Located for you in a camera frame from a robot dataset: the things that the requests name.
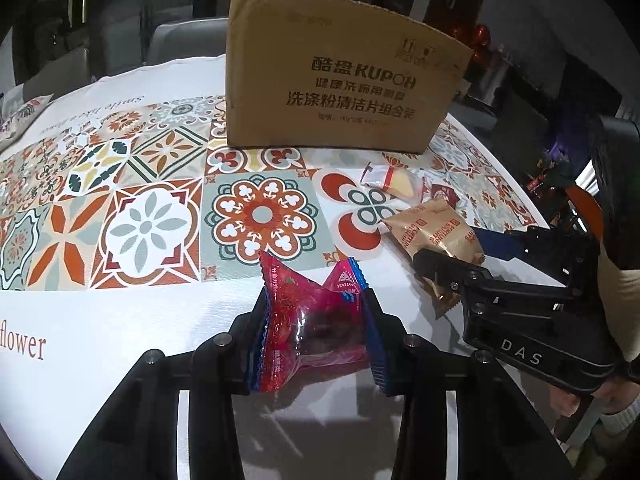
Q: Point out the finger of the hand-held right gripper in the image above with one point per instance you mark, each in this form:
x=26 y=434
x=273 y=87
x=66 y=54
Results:
x=450 y=270
x=497 y=244

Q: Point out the person's right forearm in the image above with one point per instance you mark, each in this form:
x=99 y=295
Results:
x=622 y=422

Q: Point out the person's cream sweater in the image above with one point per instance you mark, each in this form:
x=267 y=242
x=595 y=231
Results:
x=622 y=300

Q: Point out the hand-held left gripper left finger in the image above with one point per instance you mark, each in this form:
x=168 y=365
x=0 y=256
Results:
x=240 y=332

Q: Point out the clear packet with yellow cake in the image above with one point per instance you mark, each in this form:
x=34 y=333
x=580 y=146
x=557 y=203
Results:
x=395 y=180

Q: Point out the grey dining chair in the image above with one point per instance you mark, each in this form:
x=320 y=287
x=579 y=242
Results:
x=70 y=75
x=190 y=40

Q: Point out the brown cardboard box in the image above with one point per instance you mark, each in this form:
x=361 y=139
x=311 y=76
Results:
x=345 y=80

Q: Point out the floral print bag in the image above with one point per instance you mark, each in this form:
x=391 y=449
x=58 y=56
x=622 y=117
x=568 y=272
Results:
x=20 y=117

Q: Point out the golden brown biscuit packet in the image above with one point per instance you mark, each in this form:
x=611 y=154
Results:
x=435 y=230

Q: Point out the red foil balloons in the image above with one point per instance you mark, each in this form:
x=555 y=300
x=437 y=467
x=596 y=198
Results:
x=477 y=40

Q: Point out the red snack packet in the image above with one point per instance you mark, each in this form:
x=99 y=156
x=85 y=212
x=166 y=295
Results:
x=320 y=325

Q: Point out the white packet with red label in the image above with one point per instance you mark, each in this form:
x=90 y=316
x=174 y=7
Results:
x=446 y=195

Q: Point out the person's right hand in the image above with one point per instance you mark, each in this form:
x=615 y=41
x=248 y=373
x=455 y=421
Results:
x=565 y=400

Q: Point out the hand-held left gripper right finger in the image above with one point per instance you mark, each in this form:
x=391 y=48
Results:
x=395 y=342

